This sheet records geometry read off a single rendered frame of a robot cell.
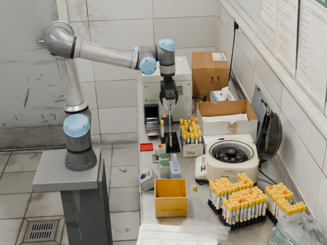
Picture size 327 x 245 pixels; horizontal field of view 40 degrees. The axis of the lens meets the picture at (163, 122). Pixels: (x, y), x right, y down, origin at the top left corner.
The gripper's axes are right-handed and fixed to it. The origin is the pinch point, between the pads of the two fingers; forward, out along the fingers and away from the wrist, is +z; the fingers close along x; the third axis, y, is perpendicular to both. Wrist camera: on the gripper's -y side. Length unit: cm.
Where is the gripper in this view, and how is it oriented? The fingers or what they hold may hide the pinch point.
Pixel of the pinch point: (169, 111)
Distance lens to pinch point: 219.5
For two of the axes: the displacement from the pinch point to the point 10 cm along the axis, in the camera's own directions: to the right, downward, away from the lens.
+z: 0.4, 8.8, 4.7
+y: -0.7, -4.7, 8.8
